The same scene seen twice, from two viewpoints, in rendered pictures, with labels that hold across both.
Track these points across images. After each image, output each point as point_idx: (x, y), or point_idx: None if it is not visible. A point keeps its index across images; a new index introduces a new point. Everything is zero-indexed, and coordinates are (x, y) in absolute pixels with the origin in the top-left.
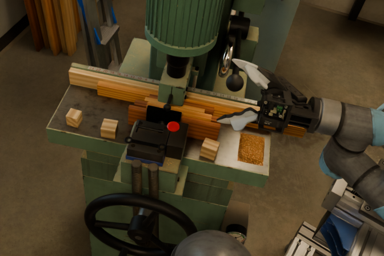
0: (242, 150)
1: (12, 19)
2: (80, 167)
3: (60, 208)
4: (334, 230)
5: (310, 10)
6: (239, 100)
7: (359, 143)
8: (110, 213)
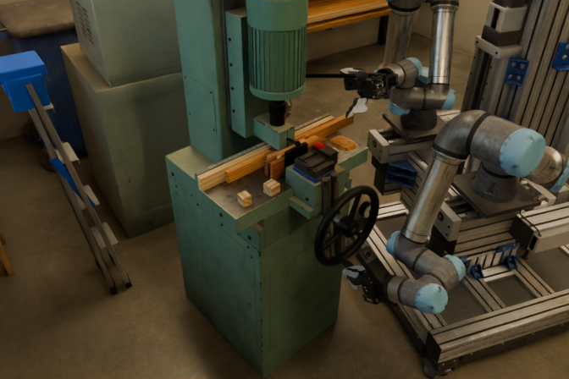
0: (342, 145)
1: None
2: (152, 335)
3: (179, 372)
4: (396, 172)
5: None
6: (310, 123)
7: (413, 79)
8: (279, 278)
